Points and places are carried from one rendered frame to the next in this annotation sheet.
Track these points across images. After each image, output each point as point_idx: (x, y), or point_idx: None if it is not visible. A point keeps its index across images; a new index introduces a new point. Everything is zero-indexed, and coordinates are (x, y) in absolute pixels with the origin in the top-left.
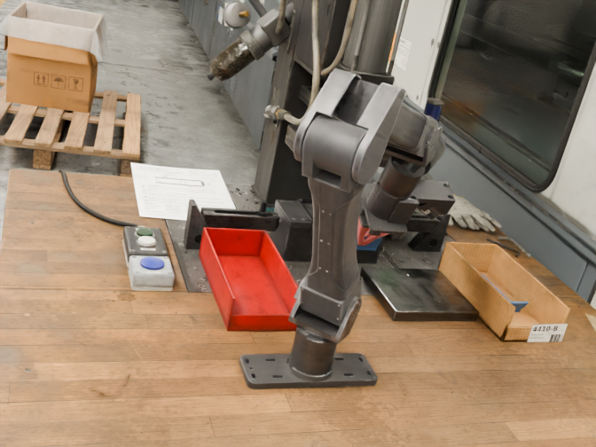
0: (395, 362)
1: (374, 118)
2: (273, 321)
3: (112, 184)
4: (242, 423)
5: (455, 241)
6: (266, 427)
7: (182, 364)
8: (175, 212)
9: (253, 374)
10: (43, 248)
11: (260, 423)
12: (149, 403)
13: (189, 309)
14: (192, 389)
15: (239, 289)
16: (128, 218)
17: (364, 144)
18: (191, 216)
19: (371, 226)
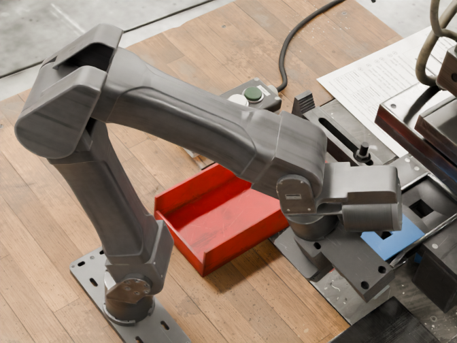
0: None
1: (46, 96)
2: (183, 248)
3: (366, 34)
4: (13, 280)
5: None
6: (17, 299)
7: (73, 210)
8: (359, 98)
9: (85, 263)
10: (185, 52)
11: (20, 293)
12: (2, 210)
13: (168, 182)
14: (40, 230)
15: (239, 203)
16: (305, 74)
17: (22, 114)
18: (292, 107)
19: (277, 238)
